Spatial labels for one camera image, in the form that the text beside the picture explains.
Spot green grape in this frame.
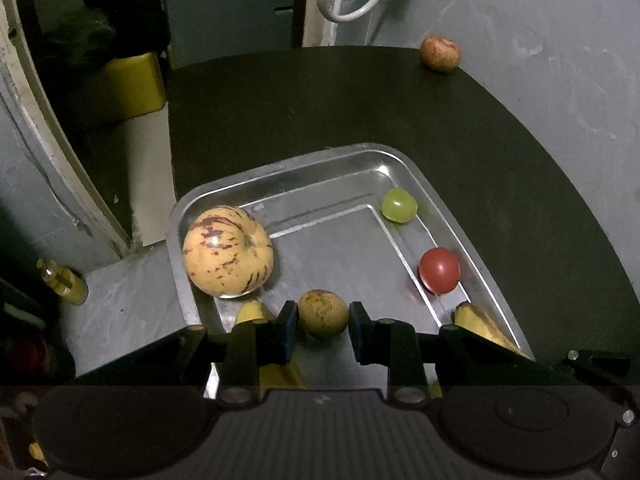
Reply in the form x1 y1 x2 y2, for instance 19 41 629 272
381 187 418 225

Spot yellow oil bottle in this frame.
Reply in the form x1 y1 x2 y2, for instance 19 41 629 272
37 259 89 306

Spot striped pepino melon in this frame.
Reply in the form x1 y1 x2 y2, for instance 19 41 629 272
182 205 275 300

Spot small brown longan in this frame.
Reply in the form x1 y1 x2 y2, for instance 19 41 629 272
297 289 350 339

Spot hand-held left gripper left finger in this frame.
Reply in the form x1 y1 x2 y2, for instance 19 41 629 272
75 301 300 405

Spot black bag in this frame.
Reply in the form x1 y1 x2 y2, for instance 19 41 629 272
45 0 166 68

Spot red apple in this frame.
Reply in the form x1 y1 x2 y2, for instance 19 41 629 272
419 35 462 73

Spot red container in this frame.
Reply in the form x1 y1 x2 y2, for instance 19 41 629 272
10 335 66 376

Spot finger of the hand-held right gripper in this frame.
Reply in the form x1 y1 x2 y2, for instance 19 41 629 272
566 350 632 378
602 395 640 480

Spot small yellow banana piece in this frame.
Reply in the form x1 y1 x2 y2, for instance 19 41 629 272
454 302 533 361

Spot yellow plastic container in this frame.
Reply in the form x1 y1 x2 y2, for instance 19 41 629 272
97 51 167 120

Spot large yellow banana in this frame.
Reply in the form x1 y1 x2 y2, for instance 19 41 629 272
234 300 307 390

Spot dark cabinet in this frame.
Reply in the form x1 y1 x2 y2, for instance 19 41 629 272
162 0 301 68

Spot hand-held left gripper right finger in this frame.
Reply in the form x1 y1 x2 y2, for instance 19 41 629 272
348 301 581 405

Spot metal tray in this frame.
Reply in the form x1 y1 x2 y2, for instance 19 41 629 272
168 142 536 391

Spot red cherry tomato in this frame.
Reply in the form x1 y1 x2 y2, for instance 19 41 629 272
418 246 461 295

